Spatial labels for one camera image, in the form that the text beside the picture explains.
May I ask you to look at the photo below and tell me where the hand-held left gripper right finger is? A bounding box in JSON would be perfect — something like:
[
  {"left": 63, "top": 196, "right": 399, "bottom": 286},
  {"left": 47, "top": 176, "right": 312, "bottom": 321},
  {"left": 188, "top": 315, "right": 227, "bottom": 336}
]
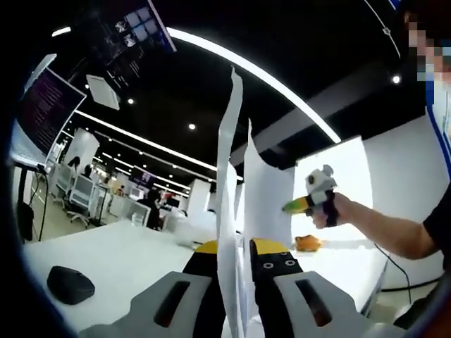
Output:
[{"left": 249, "top": 238, "right": 406, "bottom": 338}]

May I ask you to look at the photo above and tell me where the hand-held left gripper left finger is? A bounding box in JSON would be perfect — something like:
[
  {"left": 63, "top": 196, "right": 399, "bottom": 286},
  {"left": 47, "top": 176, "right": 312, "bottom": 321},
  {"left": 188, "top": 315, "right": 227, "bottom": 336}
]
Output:
[{"left": 79, "top": 240, "right": 226, "bottom": 338}]

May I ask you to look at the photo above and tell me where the white paper sheet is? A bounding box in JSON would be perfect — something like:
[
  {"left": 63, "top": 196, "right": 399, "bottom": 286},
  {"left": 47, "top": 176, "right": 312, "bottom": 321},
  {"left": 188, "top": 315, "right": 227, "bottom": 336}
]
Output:
[{"left": 242, "top": 118, "right": 295, "bottom": 318}]

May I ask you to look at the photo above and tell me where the person's right hand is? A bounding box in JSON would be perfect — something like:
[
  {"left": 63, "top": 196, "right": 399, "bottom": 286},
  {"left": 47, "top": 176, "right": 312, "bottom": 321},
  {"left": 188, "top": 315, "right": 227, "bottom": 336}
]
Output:
[{"left": 312, "top": 192, "right": 354, "bottom": 230}]

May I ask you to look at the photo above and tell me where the orange plush toy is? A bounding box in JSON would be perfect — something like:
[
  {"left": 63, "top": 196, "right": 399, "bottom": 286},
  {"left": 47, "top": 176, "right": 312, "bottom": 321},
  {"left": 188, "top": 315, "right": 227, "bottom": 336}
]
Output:
[{"left": 294, "top": 234, "right": 324, "bottom": 252}]

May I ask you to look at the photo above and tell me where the white table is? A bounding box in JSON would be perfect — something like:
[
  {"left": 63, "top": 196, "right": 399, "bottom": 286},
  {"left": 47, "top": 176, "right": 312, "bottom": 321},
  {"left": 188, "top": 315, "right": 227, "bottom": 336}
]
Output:
[{"left": 23, "top": 211, "right": 388, "bottom": 338}]

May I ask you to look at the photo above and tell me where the person's black shirt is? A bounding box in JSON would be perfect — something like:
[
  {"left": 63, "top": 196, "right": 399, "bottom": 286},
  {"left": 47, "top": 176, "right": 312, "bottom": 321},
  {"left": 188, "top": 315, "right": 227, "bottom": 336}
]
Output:
[{"left": 422, "top": 195, "right": 451, "bottom": 261}]

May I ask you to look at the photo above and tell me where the black computer mouse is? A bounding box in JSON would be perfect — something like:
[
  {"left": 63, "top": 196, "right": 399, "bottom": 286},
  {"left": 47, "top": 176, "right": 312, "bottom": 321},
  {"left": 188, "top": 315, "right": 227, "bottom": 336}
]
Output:
[{"left": 47, "top": 265, "right": 96, "bottom": 306}]

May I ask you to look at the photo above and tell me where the white office chair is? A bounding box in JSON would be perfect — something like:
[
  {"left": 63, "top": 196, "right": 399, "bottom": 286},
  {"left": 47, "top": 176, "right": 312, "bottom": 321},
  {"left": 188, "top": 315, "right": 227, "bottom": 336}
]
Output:
[{"left": 68, "top": 174, "right": 103, "bottom": 226}]

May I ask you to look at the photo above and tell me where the hanging display screen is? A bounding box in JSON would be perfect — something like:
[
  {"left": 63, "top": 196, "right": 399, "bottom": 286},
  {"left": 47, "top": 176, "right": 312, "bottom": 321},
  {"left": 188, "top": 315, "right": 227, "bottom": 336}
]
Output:
[{"left": 94, "top": 0, "right": 177, "bottom": 89}]

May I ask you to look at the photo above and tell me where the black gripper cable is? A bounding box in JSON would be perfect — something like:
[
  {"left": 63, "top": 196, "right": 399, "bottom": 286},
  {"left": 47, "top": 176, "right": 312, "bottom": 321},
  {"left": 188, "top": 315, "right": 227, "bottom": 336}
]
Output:
[{"left": 373, "top": 242, "right": 413, "bottom": 304}]

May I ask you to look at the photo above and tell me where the blue and white wall poster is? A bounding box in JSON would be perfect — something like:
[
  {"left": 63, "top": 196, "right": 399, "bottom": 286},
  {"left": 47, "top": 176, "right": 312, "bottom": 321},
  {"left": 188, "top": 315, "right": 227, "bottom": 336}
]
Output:
[{"left": 424, "top": 63, "right": 451, "bottom": 177}]

